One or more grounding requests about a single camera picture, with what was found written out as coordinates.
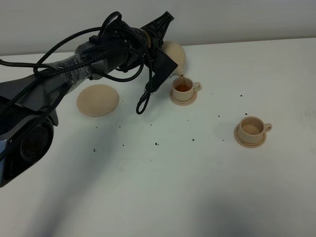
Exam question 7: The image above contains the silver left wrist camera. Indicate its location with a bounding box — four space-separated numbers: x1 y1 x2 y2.
145 49 178 93

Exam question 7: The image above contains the beige teacup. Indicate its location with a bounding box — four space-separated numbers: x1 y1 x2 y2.
237 116 273 145
171 77 202 101

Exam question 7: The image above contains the near beige cup saucer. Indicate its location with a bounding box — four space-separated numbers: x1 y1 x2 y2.
234 125 267 148

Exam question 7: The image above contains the far beige cup saucer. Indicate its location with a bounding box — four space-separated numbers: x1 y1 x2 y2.
169 90 198 106

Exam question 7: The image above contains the beige teapot saucer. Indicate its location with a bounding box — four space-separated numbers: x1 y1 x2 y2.
76 84 119 117

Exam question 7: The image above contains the far beige teacup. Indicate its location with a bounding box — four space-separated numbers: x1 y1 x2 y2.
171 77 202 101

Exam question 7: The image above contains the beige cup saucer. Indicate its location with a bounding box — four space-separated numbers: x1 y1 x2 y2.
234 125 267 148
169 90 198 106

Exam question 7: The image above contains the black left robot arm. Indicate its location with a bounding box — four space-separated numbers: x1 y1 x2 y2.
0 11 177 186

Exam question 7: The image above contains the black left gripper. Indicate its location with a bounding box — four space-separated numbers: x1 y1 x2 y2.
133 11 174 59

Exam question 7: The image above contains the beige ceramic teapot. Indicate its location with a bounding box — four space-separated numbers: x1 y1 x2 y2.
162 41 187 77

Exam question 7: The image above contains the near beige teacup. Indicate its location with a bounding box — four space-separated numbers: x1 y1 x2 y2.
237 116 273 145

